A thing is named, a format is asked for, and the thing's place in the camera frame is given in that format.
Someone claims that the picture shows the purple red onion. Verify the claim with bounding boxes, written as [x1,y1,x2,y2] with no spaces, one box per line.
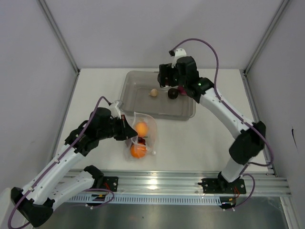
[177,86,187,95]

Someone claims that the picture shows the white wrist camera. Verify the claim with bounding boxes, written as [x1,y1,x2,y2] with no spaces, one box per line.
[108,100,122,119]
[169,48,187,68]

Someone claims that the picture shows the clear zip top bag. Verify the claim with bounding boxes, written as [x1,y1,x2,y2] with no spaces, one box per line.
[123,112,157,161]

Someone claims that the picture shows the red grape bunch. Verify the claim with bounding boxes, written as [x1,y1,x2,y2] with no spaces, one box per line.
[137,137,146,145]

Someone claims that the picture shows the yellow pink peach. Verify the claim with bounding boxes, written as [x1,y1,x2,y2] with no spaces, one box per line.
[134,122,149,137]

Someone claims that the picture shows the clear grey plastic bin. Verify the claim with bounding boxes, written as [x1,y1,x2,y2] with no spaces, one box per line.
[120,71,196,121]

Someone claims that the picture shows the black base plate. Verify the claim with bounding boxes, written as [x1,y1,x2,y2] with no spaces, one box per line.
[92,177,119,192]
[197,178,246,194]

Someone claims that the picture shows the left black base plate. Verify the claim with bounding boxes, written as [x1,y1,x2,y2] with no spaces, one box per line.
[92,177,119,192]

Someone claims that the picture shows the white garlic bulb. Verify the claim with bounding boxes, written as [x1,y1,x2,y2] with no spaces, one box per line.
[149,88,158,97]

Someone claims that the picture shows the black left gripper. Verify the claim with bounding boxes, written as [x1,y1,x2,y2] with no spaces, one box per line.
[98,114,138,140]

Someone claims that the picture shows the orange fruit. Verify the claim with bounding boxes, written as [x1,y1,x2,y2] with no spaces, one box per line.
[130,144,147,159]

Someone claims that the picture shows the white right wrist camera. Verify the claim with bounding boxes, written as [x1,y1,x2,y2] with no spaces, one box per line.
[169,48,187,68]

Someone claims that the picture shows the aluminium frame post right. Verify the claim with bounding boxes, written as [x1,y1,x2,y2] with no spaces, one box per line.
[243,0,292,76]

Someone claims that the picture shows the aluminium mounting rail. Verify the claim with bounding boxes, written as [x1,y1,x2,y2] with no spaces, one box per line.
[35,168,293,197]

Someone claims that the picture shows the aluminium frame post left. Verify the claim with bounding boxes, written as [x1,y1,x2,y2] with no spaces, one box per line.
[37,0,80,75]

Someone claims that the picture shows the aluminium frame post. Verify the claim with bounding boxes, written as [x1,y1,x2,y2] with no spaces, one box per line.
[37,0,80,75]
[243,0,292,76]

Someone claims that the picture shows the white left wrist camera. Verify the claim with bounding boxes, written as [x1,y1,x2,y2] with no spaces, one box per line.
[108,100,122,119]

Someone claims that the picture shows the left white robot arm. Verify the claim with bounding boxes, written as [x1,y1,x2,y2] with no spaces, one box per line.
[10,107,137,228]

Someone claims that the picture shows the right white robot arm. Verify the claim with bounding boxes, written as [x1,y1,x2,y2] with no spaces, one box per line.
[157,56,266,193]

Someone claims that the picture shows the white slotted cable duct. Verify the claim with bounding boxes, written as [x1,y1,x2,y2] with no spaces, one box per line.
[68,194,221,206]

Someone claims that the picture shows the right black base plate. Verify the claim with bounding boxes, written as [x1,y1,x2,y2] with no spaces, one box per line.
[197,178,246,194]

